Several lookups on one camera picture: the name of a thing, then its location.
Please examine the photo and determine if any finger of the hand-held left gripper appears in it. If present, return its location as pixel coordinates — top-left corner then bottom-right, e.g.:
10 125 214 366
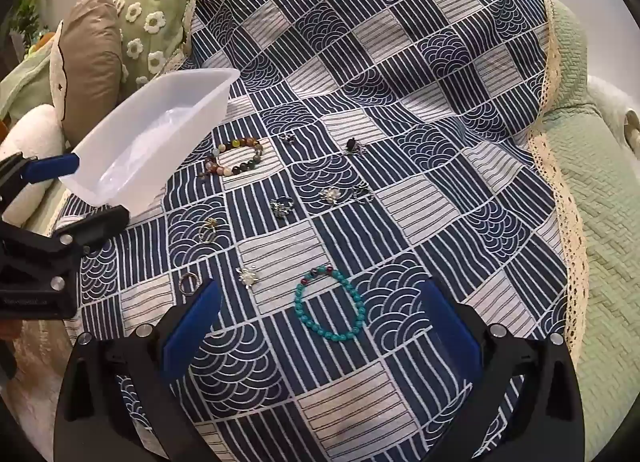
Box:
0 152 81 213
0 205 131 273

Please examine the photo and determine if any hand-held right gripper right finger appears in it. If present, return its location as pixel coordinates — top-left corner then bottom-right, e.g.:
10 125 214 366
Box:
420 277 587 462

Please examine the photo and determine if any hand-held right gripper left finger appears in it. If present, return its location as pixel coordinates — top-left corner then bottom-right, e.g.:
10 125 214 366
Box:
54 278 223 462

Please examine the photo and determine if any white plastic container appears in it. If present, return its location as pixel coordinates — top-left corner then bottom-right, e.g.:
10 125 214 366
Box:
59 67 242 209

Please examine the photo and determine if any turquoise bead bracelet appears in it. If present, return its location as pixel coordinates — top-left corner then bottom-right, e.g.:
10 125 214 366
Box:
294 266 366 342

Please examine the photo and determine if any multicolour stone bead bracelet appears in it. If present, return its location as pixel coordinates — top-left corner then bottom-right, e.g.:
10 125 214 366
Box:
199 137 264 179

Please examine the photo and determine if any white plush cushion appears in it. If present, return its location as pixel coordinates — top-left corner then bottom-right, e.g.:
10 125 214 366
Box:
0 105 67 229
587 76 640 155

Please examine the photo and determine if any light green cushion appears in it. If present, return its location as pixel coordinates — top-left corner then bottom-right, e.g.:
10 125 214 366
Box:
0 48 62 119

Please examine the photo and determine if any brown pillow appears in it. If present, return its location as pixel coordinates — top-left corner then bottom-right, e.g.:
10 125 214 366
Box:
49 0 124 144

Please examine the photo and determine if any green plant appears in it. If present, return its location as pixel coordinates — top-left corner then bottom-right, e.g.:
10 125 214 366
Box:
10 0 52 49

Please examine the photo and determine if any green daisy pillow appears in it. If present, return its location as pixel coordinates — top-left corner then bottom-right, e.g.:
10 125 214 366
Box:
110 0 202 89

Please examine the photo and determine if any blue and white patterned blanket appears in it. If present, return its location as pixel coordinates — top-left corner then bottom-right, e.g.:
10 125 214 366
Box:
52 0 576 462

